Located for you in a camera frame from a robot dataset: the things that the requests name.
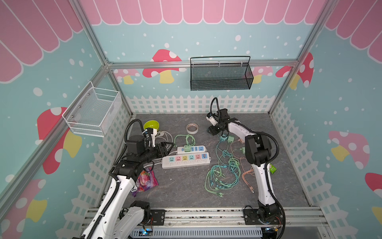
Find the roll of tape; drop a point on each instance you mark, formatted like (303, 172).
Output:
(192, 128)

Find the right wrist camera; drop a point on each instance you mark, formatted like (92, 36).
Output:
(212, 120)

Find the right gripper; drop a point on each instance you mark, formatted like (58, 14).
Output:
(212, 131)

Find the green charger plug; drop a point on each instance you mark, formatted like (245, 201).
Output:
(231, 139)
(187, 148)

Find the purple candy bag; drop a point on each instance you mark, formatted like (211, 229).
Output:
(145, 181)

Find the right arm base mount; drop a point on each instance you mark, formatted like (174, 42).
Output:
(260, 217)

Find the teal charger plug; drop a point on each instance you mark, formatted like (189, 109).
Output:
(223, 138)

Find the green snack packet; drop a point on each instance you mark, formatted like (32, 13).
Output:
(273, 169)

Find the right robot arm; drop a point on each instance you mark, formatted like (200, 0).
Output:
(260, 150)

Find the small white power strip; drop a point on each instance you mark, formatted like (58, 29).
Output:
(195, 149)

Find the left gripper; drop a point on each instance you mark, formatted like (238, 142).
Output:
(162, 146)

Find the green plastic bowl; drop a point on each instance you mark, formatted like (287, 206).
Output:
(153, 124)

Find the white mesh wall basket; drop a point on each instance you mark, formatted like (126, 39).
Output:
(93, 111)

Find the black mesh wall basket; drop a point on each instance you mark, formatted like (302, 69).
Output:
(217, 73)

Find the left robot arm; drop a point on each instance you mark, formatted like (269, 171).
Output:
(107, 223)

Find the large white power strip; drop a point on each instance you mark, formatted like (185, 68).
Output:
(186, 160)

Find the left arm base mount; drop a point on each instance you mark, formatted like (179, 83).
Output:
(155, 217)

